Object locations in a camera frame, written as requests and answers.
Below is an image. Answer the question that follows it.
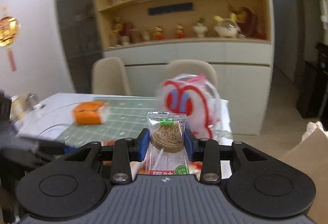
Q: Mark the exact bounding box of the red chinese knot ornament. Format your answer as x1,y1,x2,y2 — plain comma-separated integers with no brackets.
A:
1,6,21,72

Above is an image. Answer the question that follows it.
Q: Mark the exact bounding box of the orange tissue box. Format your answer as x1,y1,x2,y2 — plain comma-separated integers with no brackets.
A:
72,101,109,125

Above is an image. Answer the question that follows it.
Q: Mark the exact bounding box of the beige chair right side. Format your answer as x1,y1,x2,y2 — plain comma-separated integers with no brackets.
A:
279,121,328,223

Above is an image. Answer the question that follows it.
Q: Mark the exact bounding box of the red white rabbit bag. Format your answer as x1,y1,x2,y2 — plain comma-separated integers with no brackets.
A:
156,74,222,140

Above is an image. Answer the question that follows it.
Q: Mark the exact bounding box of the brown lollipop clear wrapper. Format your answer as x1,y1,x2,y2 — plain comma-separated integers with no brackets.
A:
145,111,190,176

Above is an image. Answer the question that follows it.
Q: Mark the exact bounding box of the wooden display shelf cabinet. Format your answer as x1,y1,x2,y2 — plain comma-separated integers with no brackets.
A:
94,0,274,135

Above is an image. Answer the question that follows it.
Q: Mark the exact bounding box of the green checkered tablecloth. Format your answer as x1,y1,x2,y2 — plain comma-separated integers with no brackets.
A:
56,96,157,146

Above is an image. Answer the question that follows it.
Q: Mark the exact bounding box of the beige dining chair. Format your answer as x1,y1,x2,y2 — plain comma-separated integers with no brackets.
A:
92,57,131,96
163,59,219,88

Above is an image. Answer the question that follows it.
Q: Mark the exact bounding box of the metal teapot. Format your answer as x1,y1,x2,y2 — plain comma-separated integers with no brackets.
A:
25,93,43,111

